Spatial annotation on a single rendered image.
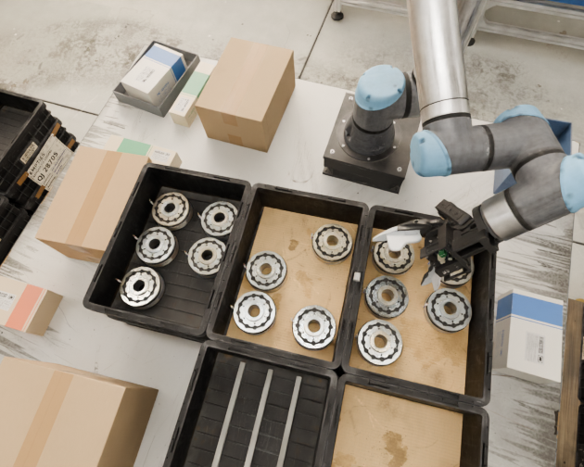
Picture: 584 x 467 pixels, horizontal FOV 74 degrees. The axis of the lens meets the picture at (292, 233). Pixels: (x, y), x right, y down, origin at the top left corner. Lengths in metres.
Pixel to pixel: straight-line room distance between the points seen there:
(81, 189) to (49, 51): 2.04
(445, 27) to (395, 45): 2.03
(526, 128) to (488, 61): 2.08
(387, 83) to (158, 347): 0.92
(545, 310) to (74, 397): 1.12
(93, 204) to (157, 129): 0.41
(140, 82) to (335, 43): 1.52
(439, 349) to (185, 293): 0.63
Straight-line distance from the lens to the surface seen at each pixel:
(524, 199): 0.68
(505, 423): 1.19
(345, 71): 2.55
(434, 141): 0.65
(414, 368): 0.99
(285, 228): 1.05
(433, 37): 0.71
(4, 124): 2.14
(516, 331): 1.13
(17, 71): 3.19
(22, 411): 1.08
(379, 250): 1.00
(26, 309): 1.29
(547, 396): 1.24
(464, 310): 1.01
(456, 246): 0.70
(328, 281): 1.00
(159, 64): 1.55
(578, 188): 0.67
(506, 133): 0.70
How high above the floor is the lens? 1.79
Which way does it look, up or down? 67 degrees down
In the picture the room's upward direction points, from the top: 7 degrees counter-clockwise
